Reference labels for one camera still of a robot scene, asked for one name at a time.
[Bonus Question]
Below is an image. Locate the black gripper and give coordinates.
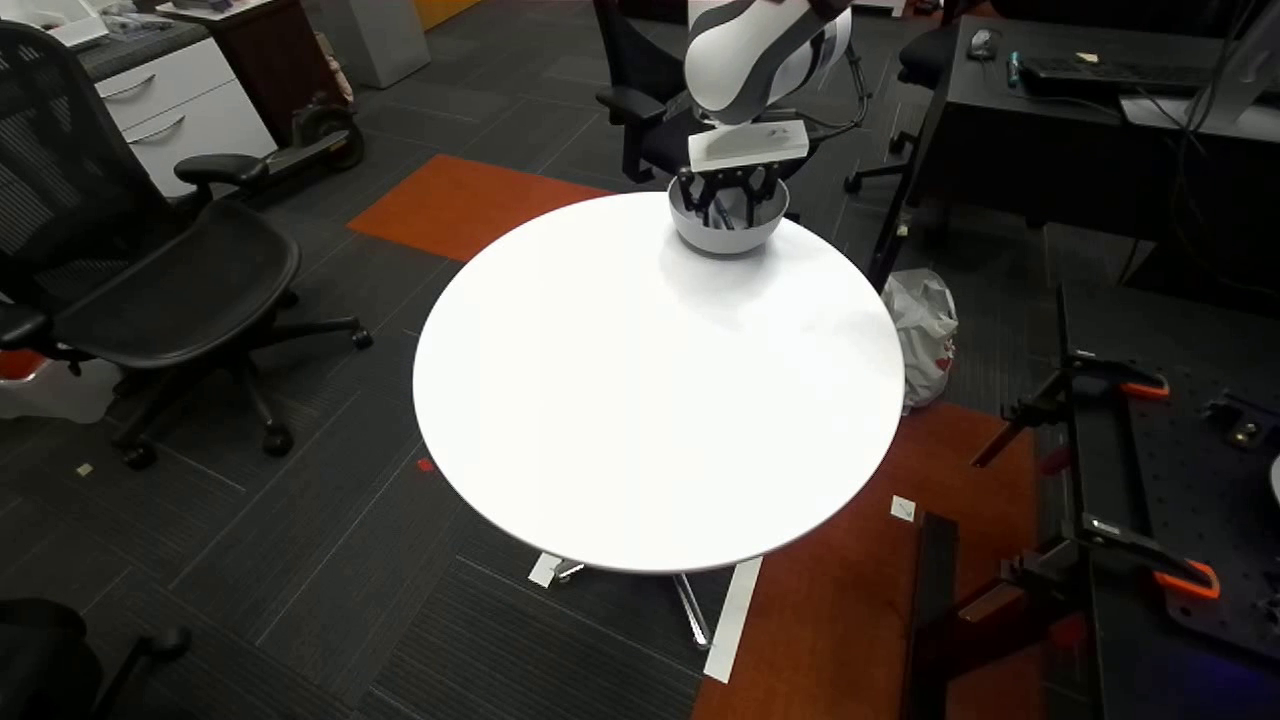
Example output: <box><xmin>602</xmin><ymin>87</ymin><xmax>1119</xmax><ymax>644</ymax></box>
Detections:
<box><xmin>689</xmin><ymin>159</ymin><xmax>783</xmax><ymax>231</ymax></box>

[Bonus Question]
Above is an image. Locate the white bowl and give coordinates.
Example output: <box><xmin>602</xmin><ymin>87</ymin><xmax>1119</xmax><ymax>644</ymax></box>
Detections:
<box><xmin>665</xmin><ymin>173</ymin><xmax>795</xmax><ymax>259</ymax></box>

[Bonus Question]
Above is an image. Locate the black armrest office chair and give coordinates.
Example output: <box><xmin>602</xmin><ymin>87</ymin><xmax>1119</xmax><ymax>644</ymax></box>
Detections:
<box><xmin>588</xmin><ymin>0</ymin><xmax>700</xmax><ymax>187</ymax></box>

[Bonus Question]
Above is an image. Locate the white plastic bag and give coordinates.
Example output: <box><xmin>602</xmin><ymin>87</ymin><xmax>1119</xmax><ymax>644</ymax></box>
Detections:
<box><xmin>882</xmin><ymin>265</ymin><xmax>964</xmax><ymax>416</ymax></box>

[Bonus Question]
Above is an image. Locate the black office desk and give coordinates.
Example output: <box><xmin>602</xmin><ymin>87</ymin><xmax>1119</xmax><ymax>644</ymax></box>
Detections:
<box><xmin>870</xmin><ymin>8</ymin><xmax>1280</xmax><ymax>294</ymax></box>

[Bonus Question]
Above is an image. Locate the dark flat keyboard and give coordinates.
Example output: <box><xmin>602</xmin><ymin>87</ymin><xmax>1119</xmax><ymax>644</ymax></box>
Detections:
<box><xmin>1016</xmin><ymin>53</ymin><xmax>1213</xmax><ymax>98</ymax></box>

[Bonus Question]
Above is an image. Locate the grey metal cabinet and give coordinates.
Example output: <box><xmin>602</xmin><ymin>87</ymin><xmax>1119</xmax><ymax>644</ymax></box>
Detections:
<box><xmin>305</xmin><ymin>0</ymin><xmax>435</xmax><ymax>95</ymax></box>

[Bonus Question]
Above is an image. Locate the white table base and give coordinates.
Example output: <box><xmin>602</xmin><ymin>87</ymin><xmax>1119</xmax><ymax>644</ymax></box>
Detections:
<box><xmin>525</xmin><ymin>548</ymin><xmax>768</xmax><ymax>686</ymax></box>

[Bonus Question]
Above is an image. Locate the white drawer cabinet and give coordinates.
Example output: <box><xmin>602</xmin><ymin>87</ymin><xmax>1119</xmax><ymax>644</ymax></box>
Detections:
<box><xmin>73</xmin><ymin>0</ymin><xmax>361</xmax><ymax>204</ymax></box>

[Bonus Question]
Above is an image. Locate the black mesh office chair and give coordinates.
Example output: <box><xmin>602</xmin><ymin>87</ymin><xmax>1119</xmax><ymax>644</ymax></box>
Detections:
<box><xmin>0</xmin><ymin>15</ymin><xmax>382</xmax><ymax>473</ymax></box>

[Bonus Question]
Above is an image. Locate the white floor box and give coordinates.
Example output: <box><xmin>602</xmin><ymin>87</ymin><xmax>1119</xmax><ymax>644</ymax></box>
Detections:
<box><xmin>0</xmin><ymin>345</ymin><xmax>128</xmax><ymax>429</ymax></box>

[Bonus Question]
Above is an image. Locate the black round-back chair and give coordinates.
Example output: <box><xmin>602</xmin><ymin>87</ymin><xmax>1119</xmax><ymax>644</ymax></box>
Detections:
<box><xmin>0</xmin><ymin>592</ymin><xmax>202</xmax><ymax>720</ymax></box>

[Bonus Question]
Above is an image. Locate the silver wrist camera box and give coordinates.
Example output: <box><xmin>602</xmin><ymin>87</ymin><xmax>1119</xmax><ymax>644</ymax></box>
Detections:
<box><xmin>683</xmin><ymin>116</ymin><xmax>818</xmax><ymax>175</ymax></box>

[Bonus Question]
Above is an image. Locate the black clamp orange handle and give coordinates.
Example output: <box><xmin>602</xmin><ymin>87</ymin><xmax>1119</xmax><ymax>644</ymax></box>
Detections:
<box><xmin>970</xmin><ymin>345</ymin><xmax>1175</xmax><ymax>473</ymax></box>
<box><xmin>998</xmin><ymin>506</ymin><xmax>1230</xmax><ymax>612</ymax></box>

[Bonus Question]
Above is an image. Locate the black support post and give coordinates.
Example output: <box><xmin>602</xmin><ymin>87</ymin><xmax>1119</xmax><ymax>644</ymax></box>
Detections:
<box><xmin>902</xmin><ymin>511</ymin><xmax>964</xmax><ymax>720</ymax></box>

